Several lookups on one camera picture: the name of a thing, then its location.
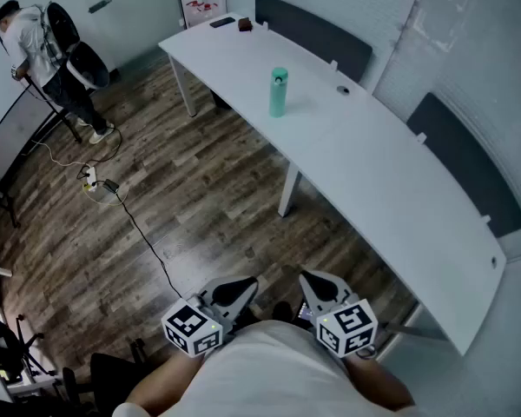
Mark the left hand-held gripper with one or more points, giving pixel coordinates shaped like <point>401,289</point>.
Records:
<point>191,326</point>

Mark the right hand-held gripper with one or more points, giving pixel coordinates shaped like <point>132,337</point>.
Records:
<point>347,328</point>

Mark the teal water bottle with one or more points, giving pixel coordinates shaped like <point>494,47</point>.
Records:
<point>278,102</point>

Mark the teal bottle cap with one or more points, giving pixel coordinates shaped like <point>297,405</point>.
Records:
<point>279,77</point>

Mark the person's right forearm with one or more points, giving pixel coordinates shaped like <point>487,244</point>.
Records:
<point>377,385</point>

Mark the person's left forearm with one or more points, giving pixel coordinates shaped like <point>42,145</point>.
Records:
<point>169,382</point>

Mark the small black screen device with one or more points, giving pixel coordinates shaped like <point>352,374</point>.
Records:
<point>306,312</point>

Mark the person's left black shoe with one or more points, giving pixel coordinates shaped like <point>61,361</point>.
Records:
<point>248,319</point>

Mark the person's black shoe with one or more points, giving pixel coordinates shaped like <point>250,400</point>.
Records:
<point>248,319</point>
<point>282,310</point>

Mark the person's right black shoe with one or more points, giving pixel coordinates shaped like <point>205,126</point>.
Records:
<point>282,310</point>

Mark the dark wrist band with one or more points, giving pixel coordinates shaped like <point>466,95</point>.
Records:
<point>367,353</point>

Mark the person's white shirt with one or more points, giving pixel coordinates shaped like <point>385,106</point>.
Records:
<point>278,372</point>

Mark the white table leg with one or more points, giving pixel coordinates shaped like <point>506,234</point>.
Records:
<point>288,191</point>
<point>184,87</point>

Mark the black office chair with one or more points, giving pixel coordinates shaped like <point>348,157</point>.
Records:
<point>117,380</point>

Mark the black power adapter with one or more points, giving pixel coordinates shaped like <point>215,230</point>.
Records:
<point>111,185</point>

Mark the white power strip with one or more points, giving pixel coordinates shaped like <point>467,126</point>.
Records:
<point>90,177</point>

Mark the short dark desk partition panel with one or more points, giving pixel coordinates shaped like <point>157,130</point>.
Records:
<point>469,163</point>

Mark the black tripod stand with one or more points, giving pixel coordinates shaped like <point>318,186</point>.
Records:
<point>52,107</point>

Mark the long dark desk partition panel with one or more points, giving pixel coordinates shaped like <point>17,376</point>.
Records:
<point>312,28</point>

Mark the black and white shell chair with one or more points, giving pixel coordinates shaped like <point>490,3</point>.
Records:
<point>89,65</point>

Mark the brown wallet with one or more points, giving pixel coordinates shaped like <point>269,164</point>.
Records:
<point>245,24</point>

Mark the black phone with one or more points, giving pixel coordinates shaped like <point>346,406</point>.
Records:
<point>222,22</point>

